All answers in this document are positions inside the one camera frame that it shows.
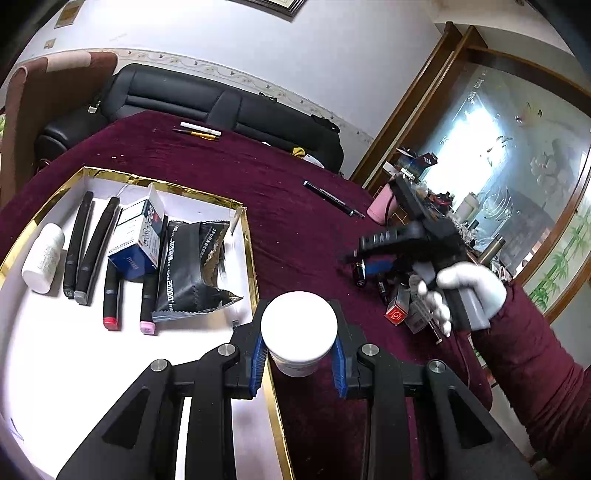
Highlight silver red carton box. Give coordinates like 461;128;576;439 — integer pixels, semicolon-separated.
385;285;412;326

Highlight brown upholstered chair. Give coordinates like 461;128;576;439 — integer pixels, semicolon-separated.
0;51;119;209

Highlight black foil packet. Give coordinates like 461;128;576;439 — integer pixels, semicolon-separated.
152;220;245;323

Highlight gold-rimmed white tray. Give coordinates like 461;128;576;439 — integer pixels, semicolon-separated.
0;165;297;480

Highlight person's right hand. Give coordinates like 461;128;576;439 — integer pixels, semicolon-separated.
417;263;509;340

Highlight blue red carton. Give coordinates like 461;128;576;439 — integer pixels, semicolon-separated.
396;150;440;179

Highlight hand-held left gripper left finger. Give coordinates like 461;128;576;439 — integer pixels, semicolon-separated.
55;299;275;480

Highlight person's right forearm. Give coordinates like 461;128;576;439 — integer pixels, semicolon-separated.
468;283;591;463

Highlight gold wall plaque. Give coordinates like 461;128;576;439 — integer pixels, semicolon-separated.
54;0;83;30

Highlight black leather sofa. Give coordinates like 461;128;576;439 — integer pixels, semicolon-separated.
34;62;345;174

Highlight pink-capped black marker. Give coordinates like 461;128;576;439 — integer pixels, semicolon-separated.
139;271;159;336

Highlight red-capped black marker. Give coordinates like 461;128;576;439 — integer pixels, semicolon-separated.
102;262;123;331

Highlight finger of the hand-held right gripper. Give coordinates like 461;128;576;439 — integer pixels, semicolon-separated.
339;251;398;276

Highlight framed wall painting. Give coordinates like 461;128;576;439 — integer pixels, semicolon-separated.
233;0;309;20

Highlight white pen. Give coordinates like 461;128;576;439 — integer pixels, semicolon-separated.
180;122;223;136

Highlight wooden partition counter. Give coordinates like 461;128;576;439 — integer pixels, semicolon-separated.
348;21;591;324

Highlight small white pill bottle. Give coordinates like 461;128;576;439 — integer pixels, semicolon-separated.
21;223;66;295

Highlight large white plastic bottle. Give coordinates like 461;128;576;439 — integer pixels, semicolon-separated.
260;292;339;378

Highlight black pen teal band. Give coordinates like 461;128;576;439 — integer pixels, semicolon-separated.
303;179;367;219

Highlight pink thermos bottle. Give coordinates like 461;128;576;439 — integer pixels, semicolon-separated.
366;185;400;223

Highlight steel thermos flask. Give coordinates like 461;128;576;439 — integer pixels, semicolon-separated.
482;235;509;267

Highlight blue white carton box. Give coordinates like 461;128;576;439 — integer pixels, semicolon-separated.
108;183;170;282

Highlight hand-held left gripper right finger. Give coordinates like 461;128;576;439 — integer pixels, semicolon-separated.
325;299;539;480

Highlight etched glass panel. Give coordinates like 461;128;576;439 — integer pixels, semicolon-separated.
406;60;591;319

